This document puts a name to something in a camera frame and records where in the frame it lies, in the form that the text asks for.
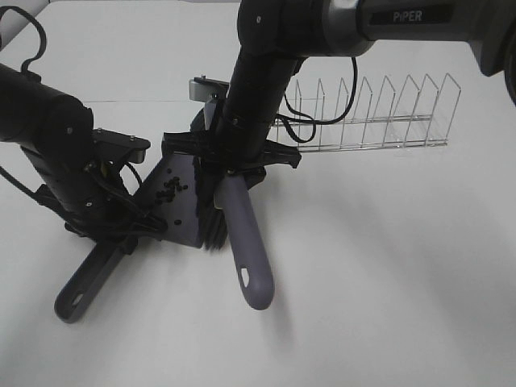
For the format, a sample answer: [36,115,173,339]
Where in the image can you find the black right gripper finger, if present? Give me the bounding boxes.
[243,167,267,190]

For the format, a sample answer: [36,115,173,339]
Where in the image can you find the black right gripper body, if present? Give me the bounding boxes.
[161,116,302,175]

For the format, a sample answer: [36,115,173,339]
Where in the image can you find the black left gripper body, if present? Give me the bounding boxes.
[35,159,166,241]

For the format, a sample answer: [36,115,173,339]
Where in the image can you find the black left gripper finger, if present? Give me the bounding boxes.
[120,235,138,255]

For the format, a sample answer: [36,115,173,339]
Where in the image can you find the purple hand brush black bristles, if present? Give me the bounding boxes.
[195,167,275,310]

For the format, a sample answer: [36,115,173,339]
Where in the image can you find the purple plastic dustpan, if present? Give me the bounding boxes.
[54,153,202,323]

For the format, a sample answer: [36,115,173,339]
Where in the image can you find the pile of coffee beans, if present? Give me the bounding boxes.
[152,177,188,227]

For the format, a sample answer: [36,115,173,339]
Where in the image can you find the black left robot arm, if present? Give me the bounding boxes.
[1,65,167,243]

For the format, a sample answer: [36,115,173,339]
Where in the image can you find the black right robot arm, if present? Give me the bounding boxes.
[162,1,515,173]

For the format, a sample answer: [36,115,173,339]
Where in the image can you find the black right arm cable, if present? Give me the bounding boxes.
[276,56,359,144]

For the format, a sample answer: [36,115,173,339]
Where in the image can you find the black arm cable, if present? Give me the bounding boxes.
[276,56,359,144]
[0,6,48,194]

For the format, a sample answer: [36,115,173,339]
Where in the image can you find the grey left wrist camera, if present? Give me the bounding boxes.
[92,128,151,164]

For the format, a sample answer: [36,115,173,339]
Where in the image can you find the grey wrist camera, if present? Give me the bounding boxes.
[189,76,229,102]
[92,128,151,164]

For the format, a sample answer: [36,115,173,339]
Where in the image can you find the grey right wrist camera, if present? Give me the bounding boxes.
[189,76,229,102]

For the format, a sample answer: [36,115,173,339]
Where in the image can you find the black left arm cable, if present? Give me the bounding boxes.
[0,6,48,194]

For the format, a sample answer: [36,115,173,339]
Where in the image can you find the chrome wire dish rack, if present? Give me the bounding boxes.
[268,74,461,153]

